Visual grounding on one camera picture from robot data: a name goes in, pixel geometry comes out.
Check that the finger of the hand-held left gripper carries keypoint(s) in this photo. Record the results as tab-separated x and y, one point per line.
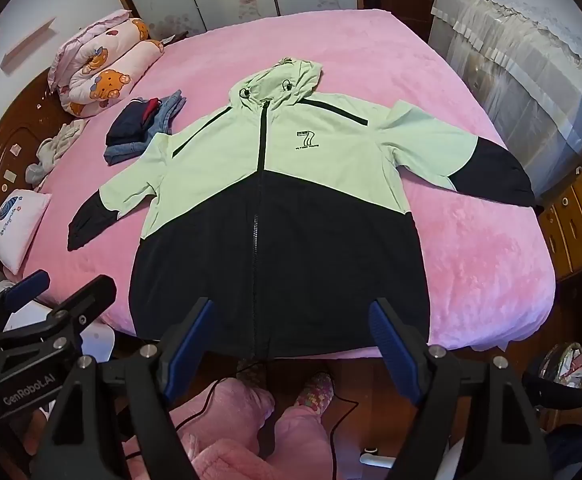
26	286
86	300

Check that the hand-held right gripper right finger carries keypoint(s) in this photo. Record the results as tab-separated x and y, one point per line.
390	342

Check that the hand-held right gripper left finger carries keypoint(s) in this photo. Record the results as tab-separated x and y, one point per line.
191	342

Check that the green and black hooded jacket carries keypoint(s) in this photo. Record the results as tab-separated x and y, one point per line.
281	170

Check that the small white embroidered pillow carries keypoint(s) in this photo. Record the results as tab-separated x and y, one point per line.
16	225

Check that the floral slipper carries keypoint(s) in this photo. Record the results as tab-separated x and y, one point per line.
313	392

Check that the person's pink fleece pants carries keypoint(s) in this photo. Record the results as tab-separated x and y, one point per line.
231	425

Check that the pink fleece bed blanket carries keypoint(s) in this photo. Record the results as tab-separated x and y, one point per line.
471	260

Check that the crumpled white cloth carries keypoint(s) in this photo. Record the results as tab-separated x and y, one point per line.
61	147

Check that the printed bag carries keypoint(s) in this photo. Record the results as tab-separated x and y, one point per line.
568	365

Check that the folded dark navy garment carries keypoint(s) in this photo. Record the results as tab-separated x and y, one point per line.
128	125

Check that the folded blue jeans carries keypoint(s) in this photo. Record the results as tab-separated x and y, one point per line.
169	109

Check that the folded bear print quilt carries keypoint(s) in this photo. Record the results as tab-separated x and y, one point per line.
106	77

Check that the wooden drawer cabinet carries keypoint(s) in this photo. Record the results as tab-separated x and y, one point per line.
581	210

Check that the pale pink wall shelf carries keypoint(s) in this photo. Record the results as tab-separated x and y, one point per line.
26	45

